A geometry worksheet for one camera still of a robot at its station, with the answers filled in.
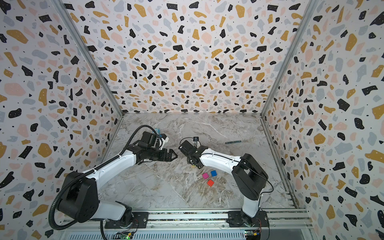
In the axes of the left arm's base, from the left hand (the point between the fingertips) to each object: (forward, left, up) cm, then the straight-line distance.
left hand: (171, 153), depth 84 cm
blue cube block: (-7, -24, -12) cm, 28 cm away
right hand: (+1, -11, -4) cm, 12 cm away
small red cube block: (-13, -22, -12) cm, 28 cm away
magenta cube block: (-8, -20, -13) cm, 25 cm away
